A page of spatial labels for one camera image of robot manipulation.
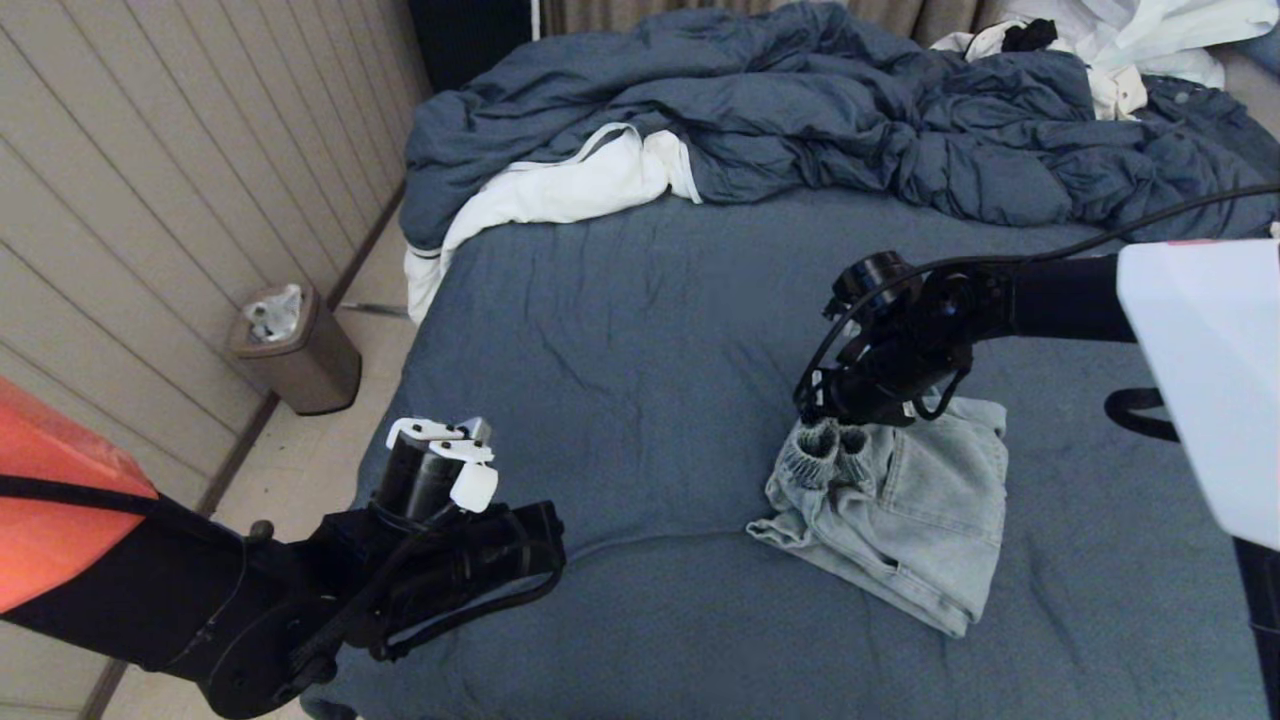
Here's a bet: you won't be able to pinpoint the crumpled white shirt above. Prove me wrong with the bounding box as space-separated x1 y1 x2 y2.
1000 0 1279 91

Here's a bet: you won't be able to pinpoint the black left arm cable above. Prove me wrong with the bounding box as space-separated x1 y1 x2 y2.
295 498 567 681

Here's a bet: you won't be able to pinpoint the beige curtain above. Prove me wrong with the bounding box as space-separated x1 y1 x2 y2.
540 0 1001 49

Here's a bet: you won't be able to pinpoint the dark blue denim jacket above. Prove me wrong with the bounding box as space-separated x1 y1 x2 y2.
1140 75 1280 216

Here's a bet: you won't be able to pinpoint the crumpled dark blue duvet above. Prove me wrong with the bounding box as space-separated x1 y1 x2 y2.
400 2 1279 263

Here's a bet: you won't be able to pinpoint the brown metal trash bin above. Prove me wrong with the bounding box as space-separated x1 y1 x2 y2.
228 285 361 417

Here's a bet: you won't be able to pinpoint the light blue denim shorts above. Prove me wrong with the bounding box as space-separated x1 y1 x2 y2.
745 395 1011 639

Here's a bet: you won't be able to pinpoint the dark blue bed sheet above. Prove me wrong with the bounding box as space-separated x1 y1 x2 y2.
283 185 1280 720

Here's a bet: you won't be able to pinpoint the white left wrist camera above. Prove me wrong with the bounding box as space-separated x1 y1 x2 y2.
385 417 501 514

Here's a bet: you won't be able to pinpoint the blue pillow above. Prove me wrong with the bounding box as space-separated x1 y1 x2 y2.
1240 20 1280 81

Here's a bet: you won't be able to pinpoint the cream button shirt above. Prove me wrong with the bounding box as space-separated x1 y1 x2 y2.
928 20 1146 123

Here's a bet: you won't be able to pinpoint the small black garment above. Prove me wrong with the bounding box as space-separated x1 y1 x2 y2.
1000 20 1056 53

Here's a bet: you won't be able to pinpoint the dark cabinet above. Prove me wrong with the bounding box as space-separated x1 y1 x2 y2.
405 0 533 96

